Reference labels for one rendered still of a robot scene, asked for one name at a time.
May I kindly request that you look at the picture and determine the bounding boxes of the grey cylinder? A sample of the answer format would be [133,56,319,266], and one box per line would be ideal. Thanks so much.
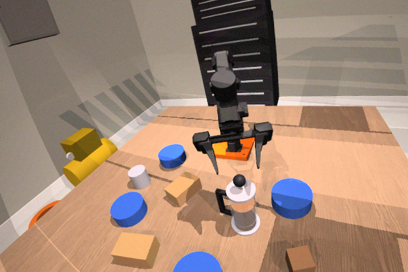
[128,165,151,190]

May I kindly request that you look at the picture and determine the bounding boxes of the blue short cylinder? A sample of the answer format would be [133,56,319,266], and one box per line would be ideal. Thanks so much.
[173,252,222,272]
[271,178,313,219]
[158,144,186,169]
[110,192,148,227]

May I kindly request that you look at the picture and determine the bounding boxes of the glass french press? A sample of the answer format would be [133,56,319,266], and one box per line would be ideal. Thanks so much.
[215,174,260,236]

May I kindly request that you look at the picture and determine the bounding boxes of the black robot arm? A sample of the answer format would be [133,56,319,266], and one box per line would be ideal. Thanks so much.
[210,51,249,153]

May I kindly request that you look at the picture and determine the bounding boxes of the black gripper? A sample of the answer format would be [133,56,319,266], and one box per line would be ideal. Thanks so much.
[193,122,273,175]

